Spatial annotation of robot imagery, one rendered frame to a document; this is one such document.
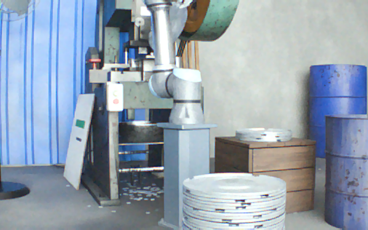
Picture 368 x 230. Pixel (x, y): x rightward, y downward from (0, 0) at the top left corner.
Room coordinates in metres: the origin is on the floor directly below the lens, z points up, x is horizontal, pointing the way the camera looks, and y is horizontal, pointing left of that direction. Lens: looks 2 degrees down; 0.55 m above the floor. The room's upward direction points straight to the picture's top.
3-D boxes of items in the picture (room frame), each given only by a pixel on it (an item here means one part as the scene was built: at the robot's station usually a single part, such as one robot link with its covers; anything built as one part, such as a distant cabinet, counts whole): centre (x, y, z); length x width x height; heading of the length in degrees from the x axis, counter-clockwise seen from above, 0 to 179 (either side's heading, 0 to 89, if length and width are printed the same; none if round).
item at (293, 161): (2.13, -0.41, 0.18); 0.40 x 0.38 x 0.35; 19
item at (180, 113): (1.79, -0.01, 0.50); 0.15 x 0.15 x 0.10
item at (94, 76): (2.19, 0.45, 0.62); 0.10 x 0.06 x 0.20; 112
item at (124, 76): (2.52, 0.25, 0.68); 0.45 x 0.30 x 0.06; 112
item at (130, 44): (2.52, 0.25, 0.86); 0.20 x 0.16 x 0.05; 112
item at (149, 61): (2.36, 0.18, 0.72); 0.25 x 0.14 x 0.14; 22
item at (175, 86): (1.79, -0.01, 0.62); 0.13 x 0.12 x 0.14; 40
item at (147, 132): (2.52, 0.25, 0.36); 0.34 x 0.34 x 0.10
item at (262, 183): (1.16, -0.14, 0.32); 0.29 x 0.29 x 0.01
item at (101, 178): (2.55, 0.55, 0.45); 0.92 x 0.12 x 0.90; 22
